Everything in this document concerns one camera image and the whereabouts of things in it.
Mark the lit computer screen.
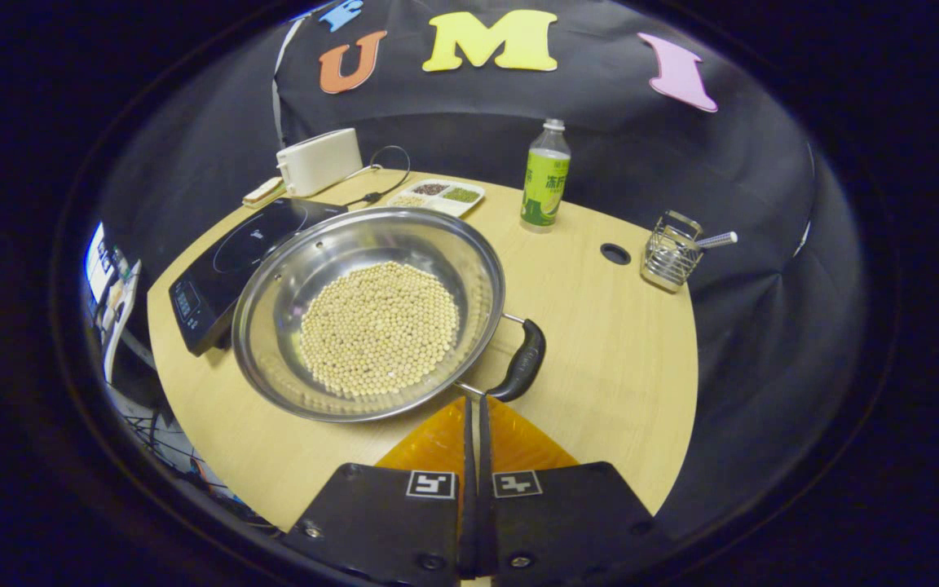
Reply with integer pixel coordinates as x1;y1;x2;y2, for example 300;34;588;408
84;222;117;307

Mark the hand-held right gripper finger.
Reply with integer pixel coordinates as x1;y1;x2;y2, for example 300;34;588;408
280;395;478;585
478;395;658;581

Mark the metal wire utensil holder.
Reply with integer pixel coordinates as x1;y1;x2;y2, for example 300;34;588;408
641;210;705;294

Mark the stainless steel pot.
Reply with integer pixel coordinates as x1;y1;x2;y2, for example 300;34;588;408
231;206;548;423

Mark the white divided dish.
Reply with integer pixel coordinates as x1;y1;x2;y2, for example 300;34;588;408
386;179;487;218

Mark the black induction cooktop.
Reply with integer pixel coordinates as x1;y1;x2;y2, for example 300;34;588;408
168;197;348;357

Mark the white toaster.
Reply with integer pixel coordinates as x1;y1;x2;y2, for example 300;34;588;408
276;128;364;198

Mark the black power cable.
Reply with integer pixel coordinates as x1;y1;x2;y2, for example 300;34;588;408
343;145;412;209

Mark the large soybean heap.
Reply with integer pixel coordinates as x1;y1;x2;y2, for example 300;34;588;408
298;261;461;399

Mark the black backdrop cloth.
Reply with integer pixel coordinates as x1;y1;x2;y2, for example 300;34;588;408
103;0;870;523

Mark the small white plate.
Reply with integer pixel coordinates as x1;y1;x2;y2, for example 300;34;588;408
241;176;286;208

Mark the green drink bottle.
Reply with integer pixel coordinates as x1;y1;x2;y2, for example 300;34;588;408
520;118;572;235

